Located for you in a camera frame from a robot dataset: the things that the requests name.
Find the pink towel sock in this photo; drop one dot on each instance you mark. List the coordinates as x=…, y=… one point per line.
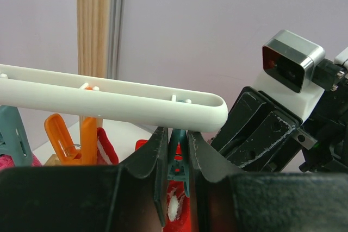
x=7, y=161

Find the white clip hanger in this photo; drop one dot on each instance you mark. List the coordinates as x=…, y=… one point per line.
x=112, y=99

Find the wooden clothes rack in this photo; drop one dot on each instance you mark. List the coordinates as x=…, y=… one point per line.
x=93, y=36

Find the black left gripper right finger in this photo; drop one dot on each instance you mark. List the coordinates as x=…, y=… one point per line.
x=225, y=198

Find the orange clothes peg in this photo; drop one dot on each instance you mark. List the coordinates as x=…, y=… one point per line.
x=73, y=142

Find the red patterned sock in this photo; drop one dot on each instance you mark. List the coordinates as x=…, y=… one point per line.
x=178, y=208
x=106, y=154

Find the teal middle clothes peg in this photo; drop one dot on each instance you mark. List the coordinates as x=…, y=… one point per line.
x=14, y=141

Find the teal end clothes peg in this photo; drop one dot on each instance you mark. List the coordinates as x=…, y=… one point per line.
x=178, y=159

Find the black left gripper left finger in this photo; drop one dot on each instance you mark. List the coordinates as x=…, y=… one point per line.
x=129, y=196

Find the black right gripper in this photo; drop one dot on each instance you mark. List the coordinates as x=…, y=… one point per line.
x=253, y=131

